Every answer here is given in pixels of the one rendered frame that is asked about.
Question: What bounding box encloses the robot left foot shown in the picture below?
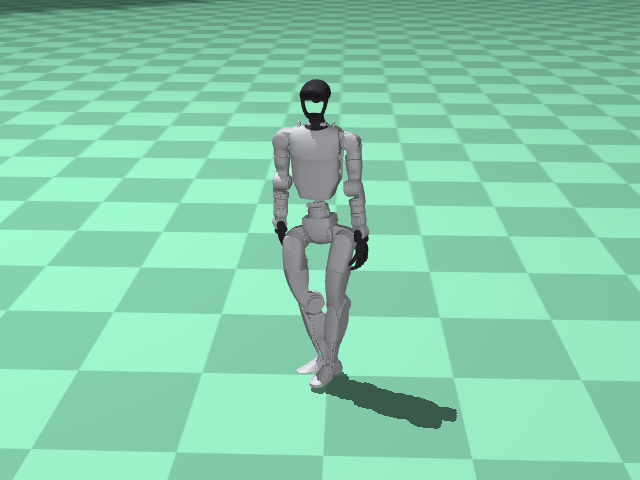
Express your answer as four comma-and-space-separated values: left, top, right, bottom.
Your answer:
309, 359, 343, 388

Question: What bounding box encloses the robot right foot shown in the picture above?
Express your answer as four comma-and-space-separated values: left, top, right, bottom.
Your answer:
296, 356, 339, 374

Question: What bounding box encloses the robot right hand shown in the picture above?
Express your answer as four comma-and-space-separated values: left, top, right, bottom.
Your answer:
275, 221, 287, 245

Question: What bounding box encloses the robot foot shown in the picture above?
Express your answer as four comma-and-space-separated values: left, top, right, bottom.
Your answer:
296, 356, 339, 374
309, 359, 343, 388

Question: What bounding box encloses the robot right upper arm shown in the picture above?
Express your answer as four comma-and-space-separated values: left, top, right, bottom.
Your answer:
272, 128, 293, 190

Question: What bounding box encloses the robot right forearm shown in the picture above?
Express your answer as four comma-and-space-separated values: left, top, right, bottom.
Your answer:
272, 174, 289, 230

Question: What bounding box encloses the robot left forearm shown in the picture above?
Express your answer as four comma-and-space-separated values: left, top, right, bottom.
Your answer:
349, 180, 369, 239

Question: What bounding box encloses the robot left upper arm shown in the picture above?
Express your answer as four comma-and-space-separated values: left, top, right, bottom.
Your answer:
339, 130, 362, 197

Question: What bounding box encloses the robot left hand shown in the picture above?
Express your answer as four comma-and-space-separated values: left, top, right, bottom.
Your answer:
348, 230, 369, 270

